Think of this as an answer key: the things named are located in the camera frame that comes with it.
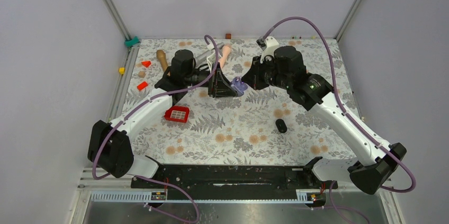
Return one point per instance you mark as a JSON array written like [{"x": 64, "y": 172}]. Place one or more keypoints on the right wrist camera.
[{"x": 268, "y": 46}]

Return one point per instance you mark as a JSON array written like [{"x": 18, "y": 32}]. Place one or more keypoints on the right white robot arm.
[{"x": 375, "y": 158}]

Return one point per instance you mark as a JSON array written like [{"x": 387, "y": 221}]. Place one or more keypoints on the silver grey microphone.
[{"x": 201, "y": 58}]

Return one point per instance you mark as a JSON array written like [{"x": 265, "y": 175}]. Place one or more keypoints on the red wedge block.
[{"x": 142, "y": 86}]

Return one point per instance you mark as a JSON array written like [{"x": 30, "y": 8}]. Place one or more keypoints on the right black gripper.
[{"x": 252, "y": 78}]

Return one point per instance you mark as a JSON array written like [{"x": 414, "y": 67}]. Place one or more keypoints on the brown toy microphone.
[{"x": 162, "y": 58}]

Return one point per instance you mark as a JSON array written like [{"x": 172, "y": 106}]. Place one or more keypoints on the red triangle block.
[{"x": 146, "y": 63}]

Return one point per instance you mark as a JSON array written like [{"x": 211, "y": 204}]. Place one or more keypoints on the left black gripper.
[{"x": 219, "y": 86}]

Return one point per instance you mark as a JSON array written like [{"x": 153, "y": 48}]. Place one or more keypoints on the floral patterned mat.
[{"x": 240, "y": 130}]

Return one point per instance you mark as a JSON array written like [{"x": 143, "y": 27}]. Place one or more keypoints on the teal corner clip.
[{"x": 132, "y": 42}]

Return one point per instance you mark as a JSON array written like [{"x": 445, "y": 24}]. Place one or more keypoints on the red lego brick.
[{"x": 177, "y": 114}]

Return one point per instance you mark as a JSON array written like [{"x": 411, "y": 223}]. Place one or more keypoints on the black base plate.
[{"x": 229, "y": 182}]

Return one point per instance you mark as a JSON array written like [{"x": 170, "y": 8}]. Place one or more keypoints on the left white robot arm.
[{"x": 110, "y": 144}]

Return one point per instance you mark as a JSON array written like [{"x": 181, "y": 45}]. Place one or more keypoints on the pink toy microphone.
[{"x": 225, "y": 52}]

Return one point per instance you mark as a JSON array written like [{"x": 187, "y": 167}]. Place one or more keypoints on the black earbud charging case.
[{"x": 281, "y": 126}]

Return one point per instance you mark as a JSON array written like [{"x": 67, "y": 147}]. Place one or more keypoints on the lilac oval earbud case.
[{"x": 239, "y": 86}]

